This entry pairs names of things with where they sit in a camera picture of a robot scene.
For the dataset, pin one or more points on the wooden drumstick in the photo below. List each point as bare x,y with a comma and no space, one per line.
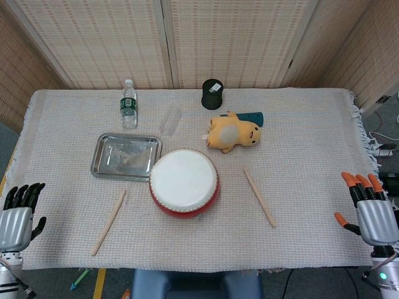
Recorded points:
259,198
109,222

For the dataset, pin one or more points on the clear water bottle green label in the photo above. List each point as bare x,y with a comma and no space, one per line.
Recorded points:
128,106

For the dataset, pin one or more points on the red drum white skin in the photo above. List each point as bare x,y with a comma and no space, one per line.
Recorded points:
184,180

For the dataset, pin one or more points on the yellow plush toy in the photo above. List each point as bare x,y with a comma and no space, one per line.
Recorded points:
233,132

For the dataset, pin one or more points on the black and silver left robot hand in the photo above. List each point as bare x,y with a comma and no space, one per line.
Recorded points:
14,224

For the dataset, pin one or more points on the black mesh pen holder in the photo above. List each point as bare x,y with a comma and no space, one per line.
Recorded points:
212,98

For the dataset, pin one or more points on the black label plate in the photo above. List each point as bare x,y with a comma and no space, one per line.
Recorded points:
383,99

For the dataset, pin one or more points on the green pen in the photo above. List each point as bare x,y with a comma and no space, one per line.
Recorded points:
79,279

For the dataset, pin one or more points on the rectangular steel tray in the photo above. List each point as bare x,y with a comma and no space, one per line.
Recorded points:
124,155

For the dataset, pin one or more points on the clear plastic cup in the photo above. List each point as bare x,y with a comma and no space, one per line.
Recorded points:
170,120

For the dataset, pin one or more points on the bamboo folding screen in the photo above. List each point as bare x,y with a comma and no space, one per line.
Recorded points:
93,40

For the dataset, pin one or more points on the silver right hand orange fingertips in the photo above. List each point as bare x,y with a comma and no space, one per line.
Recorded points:
378,221

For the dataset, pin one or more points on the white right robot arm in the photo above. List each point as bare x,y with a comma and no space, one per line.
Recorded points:
386,277

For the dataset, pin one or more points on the white woven tablecloth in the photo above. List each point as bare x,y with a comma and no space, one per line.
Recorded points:
280,243

